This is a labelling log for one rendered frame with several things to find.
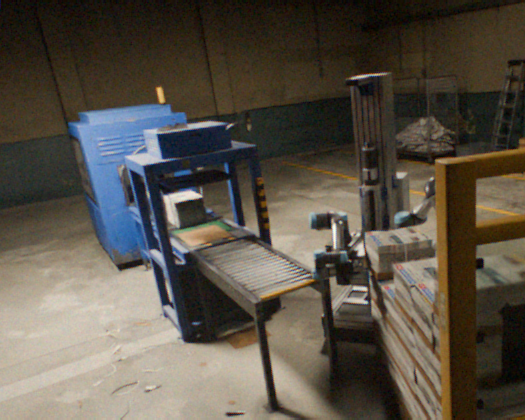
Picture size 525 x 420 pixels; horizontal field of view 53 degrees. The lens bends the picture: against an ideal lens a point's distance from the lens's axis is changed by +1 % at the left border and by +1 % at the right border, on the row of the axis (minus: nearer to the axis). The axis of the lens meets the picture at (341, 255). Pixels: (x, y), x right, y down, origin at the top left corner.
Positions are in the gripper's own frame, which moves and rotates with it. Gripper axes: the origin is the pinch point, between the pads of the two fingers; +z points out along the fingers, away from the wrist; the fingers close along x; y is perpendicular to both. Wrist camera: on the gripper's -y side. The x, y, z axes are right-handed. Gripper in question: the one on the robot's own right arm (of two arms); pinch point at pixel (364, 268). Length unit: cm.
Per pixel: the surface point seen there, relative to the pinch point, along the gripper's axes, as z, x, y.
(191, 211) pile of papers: -119, 193, 8
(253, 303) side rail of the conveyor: -76, -11, -5
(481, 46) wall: 448, 704, 130
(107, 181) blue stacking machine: -216, 326, 25
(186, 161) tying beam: -108, 119, 67
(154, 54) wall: -189, 883, 177
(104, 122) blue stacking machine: -205, 338, 89
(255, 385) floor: -84, 20, -85
